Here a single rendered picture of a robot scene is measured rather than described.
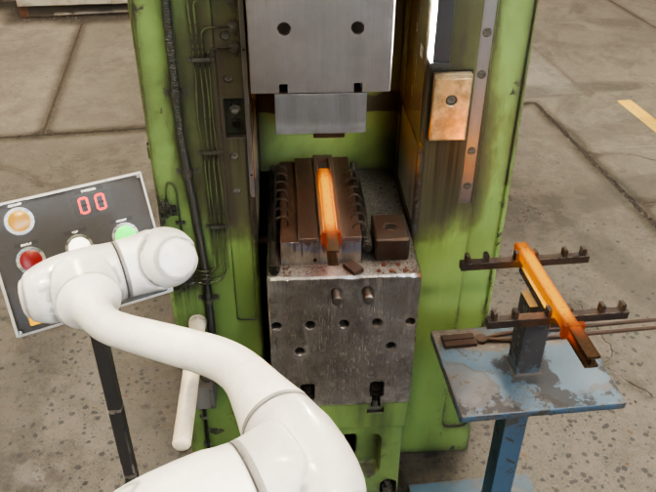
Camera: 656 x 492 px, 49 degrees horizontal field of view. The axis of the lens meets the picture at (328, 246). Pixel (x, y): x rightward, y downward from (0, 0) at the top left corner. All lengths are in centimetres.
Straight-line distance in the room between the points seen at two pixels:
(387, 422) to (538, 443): 73
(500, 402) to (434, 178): 58
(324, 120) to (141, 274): 59
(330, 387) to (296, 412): 114
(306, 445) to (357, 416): 127
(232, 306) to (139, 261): 86
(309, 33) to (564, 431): 175
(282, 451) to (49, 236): 94
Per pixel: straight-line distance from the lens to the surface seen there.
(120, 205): 166
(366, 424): 214
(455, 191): 191
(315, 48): 155
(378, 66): 158
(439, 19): 168
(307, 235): 178
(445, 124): 179
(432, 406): 241
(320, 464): 82
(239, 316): 210
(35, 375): 302
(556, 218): 388
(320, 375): 198
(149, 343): 108
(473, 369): 184
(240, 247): 196
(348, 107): 161
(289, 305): 181
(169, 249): 121
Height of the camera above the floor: 198
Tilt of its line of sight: 35 degrees down
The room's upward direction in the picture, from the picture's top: straight up
